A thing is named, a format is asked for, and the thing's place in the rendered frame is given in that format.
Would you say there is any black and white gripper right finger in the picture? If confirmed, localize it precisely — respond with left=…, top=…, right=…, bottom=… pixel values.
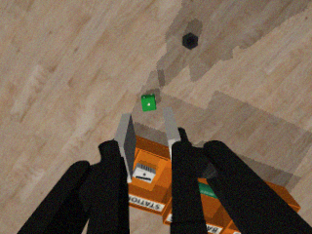
left=163, top=106, right=312, bottom=234

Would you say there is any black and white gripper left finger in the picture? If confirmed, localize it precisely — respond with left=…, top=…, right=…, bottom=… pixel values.
left=17, top=113, right=137, bottom=234

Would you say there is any green aa battery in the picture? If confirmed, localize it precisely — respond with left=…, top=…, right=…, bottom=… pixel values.
left=198, top=181, right=217, bottom=199

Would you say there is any orange three-bin rack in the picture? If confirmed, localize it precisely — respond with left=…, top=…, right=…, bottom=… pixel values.
left=128, top=136, right=301, bottom=234

